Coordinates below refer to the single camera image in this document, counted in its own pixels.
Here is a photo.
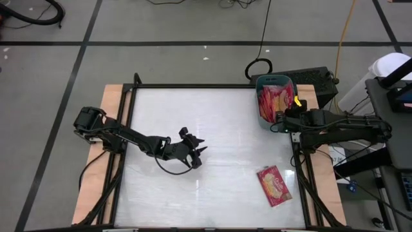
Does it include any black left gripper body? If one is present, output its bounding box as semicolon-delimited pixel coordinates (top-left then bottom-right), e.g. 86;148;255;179
159;134;203;169

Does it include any dark keyboard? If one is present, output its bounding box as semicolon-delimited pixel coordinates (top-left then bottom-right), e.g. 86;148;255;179
400;171;412;212

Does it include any black power cable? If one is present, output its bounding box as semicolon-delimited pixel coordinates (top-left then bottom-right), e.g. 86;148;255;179
244;0;274;81

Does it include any white paper sheet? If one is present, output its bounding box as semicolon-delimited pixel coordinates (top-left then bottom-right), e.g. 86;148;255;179
328;145;348;168

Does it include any black aluminium table frame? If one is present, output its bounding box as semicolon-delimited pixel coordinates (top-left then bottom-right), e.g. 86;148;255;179
72;72;347;232

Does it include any light plywood base board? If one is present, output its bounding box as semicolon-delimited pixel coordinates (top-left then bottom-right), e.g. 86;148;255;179
71;84;348;226

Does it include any black floor cable bundle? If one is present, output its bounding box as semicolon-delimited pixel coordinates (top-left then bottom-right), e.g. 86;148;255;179
218;0;258;10

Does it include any black tablet screen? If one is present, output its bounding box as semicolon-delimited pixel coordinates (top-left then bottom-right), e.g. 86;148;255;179
386;86;412;113

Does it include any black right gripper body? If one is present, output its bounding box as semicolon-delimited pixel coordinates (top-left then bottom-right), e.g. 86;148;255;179
274;107;312;134

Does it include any black desk beam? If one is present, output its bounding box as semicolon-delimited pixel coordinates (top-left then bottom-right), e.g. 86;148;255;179
332;147;393;180

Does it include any yellow extension cord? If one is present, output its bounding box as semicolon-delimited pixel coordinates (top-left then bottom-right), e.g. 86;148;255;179
331;0;358;113

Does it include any white plastic bin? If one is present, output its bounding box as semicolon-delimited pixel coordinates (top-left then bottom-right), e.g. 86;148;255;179
337;52;412;114

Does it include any blue tag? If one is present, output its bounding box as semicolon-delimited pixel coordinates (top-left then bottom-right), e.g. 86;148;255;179
346;179;359;195

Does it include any thin black floor cable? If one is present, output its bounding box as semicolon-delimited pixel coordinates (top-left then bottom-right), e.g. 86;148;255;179
144;0;188;6

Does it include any black vacuum hose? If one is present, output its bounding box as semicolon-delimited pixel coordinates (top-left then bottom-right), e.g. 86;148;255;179
0;0;66;29

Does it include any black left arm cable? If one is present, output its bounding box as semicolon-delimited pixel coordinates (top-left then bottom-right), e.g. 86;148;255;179
153;137;196;177

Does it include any teal plastic basket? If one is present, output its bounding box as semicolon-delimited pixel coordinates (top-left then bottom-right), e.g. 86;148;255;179
255;74;300;130

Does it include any grey desk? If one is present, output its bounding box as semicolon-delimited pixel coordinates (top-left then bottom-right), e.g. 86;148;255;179
364;77;412;171

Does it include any black base cable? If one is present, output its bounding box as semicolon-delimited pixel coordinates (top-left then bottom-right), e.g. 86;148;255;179
78;149;109;191

